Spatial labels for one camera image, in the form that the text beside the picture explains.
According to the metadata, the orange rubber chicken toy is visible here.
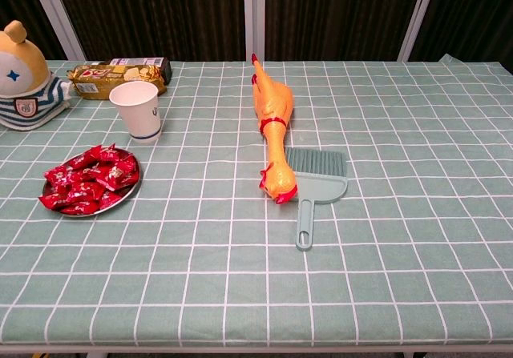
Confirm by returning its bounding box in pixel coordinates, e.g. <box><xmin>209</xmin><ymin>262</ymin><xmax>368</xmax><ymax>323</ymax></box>
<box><xmin>251</xmin><ymin>52</ymin><xmax>299</xmax><ymax>205</ymax></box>

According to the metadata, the green hand brush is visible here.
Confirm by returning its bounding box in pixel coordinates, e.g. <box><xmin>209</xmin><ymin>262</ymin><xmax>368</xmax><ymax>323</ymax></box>
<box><xmin>284</xmin><ymin>147</ymin><xmax>348</xmax><ymax>178</ymax></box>

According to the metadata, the green checked tablecloth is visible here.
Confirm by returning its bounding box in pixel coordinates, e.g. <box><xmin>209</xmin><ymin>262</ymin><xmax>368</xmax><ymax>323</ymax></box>
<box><xmin>0</xmin><ymin>53</ymin><xmax>513</xmax><ymax>349</ymax></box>

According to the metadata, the white paper cup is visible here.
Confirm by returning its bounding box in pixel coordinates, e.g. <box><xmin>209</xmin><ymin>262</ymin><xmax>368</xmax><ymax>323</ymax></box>
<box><xmin>108</xmin><ymin>80</ymin><xmax>163</xmax><ymax>146</ymax></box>

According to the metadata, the yellow plush toy striped shirt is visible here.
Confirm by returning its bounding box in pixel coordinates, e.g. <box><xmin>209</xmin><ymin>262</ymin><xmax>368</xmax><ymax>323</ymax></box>
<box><xmin>0</xmin><ymin>20</ymin><xmax>74</xmax><ymax>131</ymax></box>

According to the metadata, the gold biscuit pack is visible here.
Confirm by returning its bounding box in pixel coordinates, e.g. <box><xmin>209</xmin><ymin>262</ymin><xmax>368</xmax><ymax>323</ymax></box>
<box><xmin>67</xmin><ymin>63</ymin><xmax>168</xmax><ymax>101</ymax></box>

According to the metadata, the white partition post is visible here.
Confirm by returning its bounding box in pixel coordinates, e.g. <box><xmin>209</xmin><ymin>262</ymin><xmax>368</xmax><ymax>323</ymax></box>
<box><xmin>396</xmin><ymin>0</ymin><xmax>440</xmax><ymax>62</ymax></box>
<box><xmin>26</xmin><ymin>0</ymin><xmax>87</xmax><ymax>62</ymax></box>
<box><xmin>243</xmin><ymin>0</ymin><xmax>266</xmax><ymax>62</ymax></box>

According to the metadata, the bowl of red candies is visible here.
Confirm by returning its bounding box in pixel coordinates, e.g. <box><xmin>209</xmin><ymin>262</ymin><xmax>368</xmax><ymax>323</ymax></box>
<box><xmin>42</xmin><ymin>149</ymin><xmax>142</xmax><ymax>218</ymax></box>

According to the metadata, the dark bottle with label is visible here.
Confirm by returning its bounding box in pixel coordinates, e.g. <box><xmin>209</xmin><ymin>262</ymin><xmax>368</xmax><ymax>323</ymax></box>
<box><xmin>108</xmin><ymin>56</ymin><xmax>173</xmax><ymax>86</ymax></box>

